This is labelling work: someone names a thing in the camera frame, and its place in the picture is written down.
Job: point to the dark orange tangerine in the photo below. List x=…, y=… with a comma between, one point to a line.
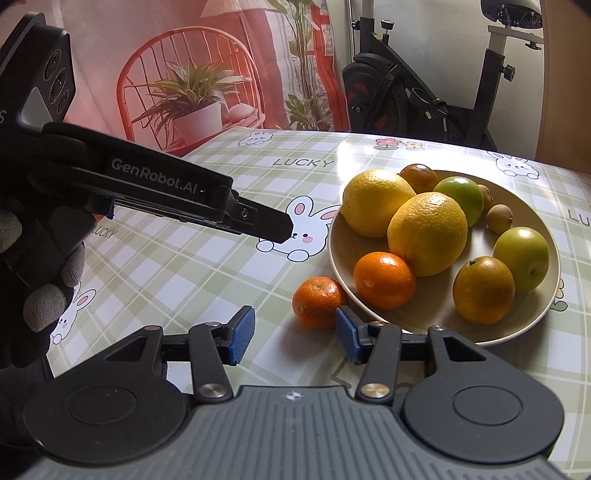
x=418, y=179

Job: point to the beige round plate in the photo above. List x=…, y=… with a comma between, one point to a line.
x=434, y=302

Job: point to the green jujube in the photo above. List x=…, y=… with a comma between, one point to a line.
x=524, y=256
x=461, y=198

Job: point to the wooden cabinet panel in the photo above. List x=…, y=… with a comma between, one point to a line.
x=568, y=92

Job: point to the greenish orange tangerine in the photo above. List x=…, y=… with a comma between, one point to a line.
x=484, y=290

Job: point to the bright orange mandarin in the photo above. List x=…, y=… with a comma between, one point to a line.
x=318, y=302
x=384, y=280

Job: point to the printed room backdrop cloth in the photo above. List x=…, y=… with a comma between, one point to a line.
x=115, y=46

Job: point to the black exercise bike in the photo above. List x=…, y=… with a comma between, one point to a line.
x=378, y=92

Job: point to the green checked bunny tablecloth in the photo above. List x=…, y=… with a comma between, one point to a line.
x=207, y=277

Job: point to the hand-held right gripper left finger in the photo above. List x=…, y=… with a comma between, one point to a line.
x=240, y=334

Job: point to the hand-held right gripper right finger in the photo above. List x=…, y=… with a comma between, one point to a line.
x=346, y=334

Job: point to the large yellow citrus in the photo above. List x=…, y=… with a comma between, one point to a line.
x=427, y=235

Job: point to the person's left hand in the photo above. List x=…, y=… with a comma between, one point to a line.
x=41, y=309

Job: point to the yellow lemon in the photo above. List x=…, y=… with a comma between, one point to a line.
x=369, y=203

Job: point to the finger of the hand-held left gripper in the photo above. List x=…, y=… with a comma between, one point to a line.
x=263, y=221

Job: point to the small brown kiwi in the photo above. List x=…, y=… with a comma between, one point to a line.
x=500, y=218
x=486, y=196

